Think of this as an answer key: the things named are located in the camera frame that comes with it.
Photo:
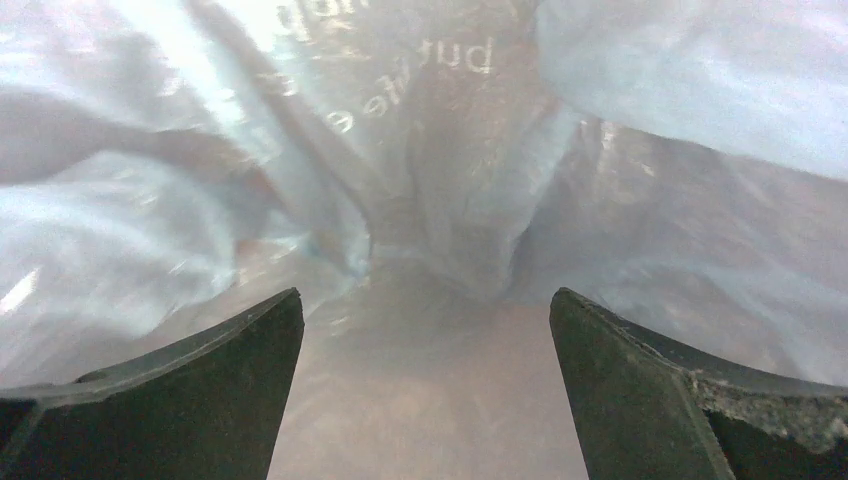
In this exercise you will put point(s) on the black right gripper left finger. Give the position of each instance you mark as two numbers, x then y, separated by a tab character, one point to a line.
208	406

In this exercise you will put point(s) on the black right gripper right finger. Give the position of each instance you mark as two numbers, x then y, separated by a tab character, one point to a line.
646	406

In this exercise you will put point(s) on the light blue plastic trash bag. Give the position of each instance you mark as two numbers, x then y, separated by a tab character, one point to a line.
427	174

